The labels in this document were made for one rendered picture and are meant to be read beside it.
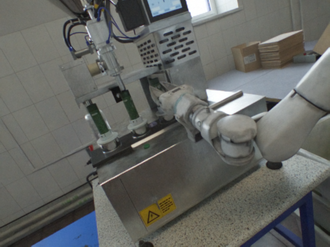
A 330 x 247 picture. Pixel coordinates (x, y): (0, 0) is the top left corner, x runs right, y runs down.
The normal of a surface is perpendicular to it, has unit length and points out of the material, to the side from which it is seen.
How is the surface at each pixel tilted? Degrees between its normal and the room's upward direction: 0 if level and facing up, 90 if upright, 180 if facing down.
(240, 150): 104
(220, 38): 90
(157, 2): 90
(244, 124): 18
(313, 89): 67
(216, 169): 90
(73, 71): 90
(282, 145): 98
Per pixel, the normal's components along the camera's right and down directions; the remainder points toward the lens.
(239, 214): -0.33, -0.88
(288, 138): 0.01, 0.47
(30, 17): 0.37, 0.21
